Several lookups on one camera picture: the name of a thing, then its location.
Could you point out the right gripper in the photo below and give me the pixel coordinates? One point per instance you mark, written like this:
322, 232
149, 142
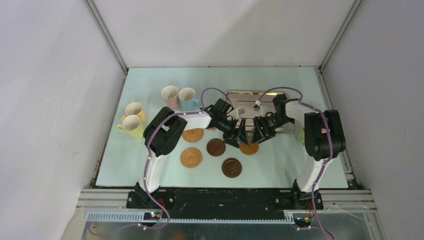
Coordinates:
260, 129

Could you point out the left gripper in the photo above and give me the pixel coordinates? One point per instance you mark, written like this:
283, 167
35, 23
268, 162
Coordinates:
242, 134

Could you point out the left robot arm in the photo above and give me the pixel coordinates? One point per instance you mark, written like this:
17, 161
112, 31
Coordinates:
165, 130

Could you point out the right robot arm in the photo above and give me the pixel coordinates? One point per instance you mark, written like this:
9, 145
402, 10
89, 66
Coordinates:
323, 140

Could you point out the dark wood coaster centre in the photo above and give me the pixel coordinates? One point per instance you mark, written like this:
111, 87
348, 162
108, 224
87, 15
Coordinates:
216, 147

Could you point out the dark wood coaster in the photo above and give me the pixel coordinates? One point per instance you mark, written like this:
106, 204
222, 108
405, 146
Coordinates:
231, 168
216, 147

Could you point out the dark wood coaster lower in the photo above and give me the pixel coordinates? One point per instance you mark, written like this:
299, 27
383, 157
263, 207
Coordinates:
231, 168

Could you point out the green cup right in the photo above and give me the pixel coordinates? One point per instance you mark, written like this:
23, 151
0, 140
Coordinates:
300, 133

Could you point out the woven coaster upper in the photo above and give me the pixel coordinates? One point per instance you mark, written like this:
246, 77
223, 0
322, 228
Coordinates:
193, 135

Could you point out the pink cup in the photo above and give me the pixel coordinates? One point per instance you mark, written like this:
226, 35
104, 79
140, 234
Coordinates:
170, 94

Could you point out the metal tray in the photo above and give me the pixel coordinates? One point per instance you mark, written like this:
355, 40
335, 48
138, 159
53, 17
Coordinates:
247, 99

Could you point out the blue mug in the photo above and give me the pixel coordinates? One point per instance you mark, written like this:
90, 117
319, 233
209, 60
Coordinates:
188, 101

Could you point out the yellow-green mug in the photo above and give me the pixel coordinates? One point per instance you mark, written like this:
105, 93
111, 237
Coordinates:
132, 125

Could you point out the yellow mug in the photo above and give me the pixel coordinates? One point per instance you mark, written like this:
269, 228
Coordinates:
135, 108

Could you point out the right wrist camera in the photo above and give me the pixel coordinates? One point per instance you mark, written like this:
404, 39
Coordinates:
257, 106

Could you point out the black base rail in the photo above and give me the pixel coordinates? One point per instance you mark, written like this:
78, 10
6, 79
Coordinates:
224, 203

